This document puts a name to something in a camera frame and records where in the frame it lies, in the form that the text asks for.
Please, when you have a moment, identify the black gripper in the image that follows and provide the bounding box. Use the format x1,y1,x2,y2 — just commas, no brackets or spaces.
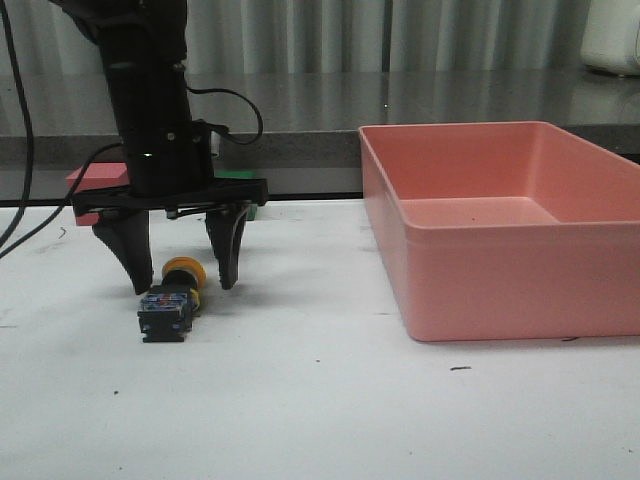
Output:
71,120,268,294

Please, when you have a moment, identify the yellow push button switch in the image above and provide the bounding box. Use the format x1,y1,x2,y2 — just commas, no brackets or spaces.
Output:
137,256,206,343

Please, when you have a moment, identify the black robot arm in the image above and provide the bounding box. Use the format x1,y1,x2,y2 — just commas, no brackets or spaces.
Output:
58,1,268,294

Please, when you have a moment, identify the green cube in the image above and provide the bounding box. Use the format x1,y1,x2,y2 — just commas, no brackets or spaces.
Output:
215,170,258,221

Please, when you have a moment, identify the pink cube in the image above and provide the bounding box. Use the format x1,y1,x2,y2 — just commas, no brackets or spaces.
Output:
65,162,129,226

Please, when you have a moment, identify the grey stone counter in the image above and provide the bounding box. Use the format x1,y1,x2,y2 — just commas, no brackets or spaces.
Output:
24,69,639,205

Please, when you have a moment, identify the pink plastic bin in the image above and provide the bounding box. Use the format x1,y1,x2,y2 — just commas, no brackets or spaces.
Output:
359,121,639,342

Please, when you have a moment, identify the white kitchen appliance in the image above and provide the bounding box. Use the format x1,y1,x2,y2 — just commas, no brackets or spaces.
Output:
580,0,639,76

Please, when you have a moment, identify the black cable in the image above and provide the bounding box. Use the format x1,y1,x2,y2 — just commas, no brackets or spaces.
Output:
0,0,131,261

